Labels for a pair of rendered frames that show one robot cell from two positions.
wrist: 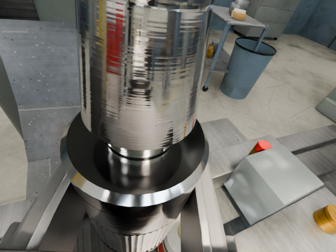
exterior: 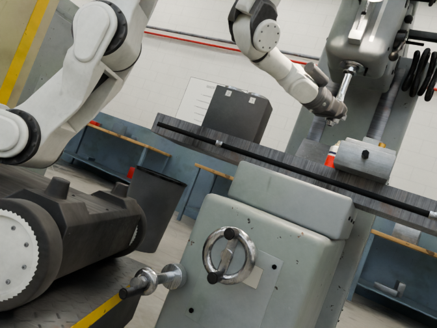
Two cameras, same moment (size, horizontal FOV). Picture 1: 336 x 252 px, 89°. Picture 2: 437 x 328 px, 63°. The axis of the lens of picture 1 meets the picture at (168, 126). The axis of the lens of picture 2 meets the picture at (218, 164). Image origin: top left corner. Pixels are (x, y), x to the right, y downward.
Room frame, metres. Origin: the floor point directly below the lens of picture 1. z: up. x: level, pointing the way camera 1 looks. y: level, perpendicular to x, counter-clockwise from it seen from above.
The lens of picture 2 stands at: (-0.93, -0.80, 0.76)
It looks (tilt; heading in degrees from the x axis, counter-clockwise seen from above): 2 degrees up; 54
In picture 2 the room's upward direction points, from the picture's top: 21 degrees clockwise
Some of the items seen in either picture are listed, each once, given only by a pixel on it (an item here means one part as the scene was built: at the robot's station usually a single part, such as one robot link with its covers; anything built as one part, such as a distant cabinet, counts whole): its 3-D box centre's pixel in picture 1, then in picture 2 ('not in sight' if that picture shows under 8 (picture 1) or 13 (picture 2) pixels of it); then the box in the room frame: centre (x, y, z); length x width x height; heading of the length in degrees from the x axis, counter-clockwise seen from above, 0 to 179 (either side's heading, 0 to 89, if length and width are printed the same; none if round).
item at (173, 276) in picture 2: not in sight; (155, 279); (-0.49, -0.13, 0.51); 0.22 x 0.06 x 0.06; 29
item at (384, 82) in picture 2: not in sight; (368, 50); (0.21, 0.10, 1.47); 0.24 x 0.19 x 0.26; 119
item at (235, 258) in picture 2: not in sight; (234, 254); (-0.40, -0.23, 0.63); 0.16 x 0.12 x 0.12; 29
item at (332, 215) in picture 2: not in sight; (300, 204); (0.04, 0.01, 0.79); 0.50 x 0.35 x 0.12; 29
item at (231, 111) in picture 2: not in sight; (237, 116); (-0.11, 0.34, 1.03); 0.22 x 0.12 x 0.20; 126
